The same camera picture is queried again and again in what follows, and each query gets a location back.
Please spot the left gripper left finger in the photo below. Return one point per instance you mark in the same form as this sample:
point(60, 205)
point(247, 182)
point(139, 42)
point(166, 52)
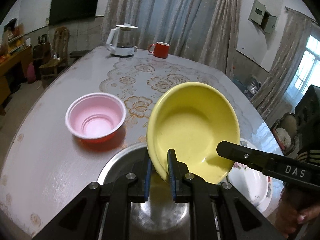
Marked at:
point(141, 187)

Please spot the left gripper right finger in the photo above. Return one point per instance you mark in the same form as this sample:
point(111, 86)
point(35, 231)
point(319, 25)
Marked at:
point(177, 170)

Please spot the stainless steel bowl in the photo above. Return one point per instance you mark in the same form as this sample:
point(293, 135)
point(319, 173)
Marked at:
point(160, 217)

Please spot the red bowl pink inside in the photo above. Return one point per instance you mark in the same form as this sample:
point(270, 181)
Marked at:
point(95, 117)

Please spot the yellow bowl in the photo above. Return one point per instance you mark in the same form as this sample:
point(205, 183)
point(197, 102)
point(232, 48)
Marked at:
point(192, 118)

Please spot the right hand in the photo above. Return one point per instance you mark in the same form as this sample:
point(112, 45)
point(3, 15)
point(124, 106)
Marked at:
point(288, 218)

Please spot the armchair with cushion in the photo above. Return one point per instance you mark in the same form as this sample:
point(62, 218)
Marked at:
point(285, 132)

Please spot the white floral plate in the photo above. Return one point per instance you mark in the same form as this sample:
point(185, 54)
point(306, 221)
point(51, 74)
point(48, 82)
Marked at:
point(256, 187)

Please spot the grey curtain right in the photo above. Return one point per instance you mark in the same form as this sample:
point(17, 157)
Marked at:
point(297, 30)

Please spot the grey curtain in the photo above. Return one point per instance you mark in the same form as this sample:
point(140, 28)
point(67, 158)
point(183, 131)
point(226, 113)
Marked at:
point(297, 30)
point(205, 31)

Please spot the lace floral table mat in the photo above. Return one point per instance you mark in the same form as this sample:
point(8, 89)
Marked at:
point(140, 81)

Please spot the red mug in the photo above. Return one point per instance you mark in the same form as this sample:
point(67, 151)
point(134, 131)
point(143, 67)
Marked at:
point(159, 49)

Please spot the white electric kettle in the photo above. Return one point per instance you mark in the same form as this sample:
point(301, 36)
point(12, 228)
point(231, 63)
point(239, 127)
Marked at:
point(120, 40)

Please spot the wooden chair left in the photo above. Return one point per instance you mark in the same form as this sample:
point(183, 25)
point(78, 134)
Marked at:
point(59, 59)

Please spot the grey curtain centre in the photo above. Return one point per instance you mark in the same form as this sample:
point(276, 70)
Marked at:
point(205, 31)

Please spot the wooden shelf cabinet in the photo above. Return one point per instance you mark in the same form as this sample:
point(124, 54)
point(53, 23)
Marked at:
point(16, 56)

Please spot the wall electrical box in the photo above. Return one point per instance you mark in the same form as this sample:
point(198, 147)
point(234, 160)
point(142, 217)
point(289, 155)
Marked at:
point(262, 18)

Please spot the black wall television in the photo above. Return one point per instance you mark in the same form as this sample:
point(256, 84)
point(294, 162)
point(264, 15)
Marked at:
point(62, 11)

